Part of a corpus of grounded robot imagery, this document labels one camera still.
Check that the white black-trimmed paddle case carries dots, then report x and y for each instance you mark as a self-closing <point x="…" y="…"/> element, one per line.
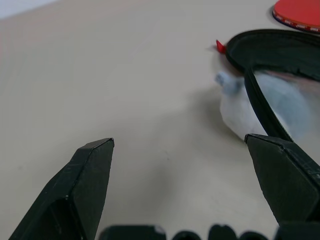
<point x="270" y="75"/>

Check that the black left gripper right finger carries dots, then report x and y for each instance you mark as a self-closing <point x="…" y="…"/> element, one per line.
<point x="285" y="180"/>

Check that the red table tennis paddle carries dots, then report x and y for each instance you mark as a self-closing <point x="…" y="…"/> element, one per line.
<point x="298" y="13"/>

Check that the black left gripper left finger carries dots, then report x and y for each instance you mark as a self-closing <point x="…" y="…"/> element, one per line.
<point x="82" y="190"/>

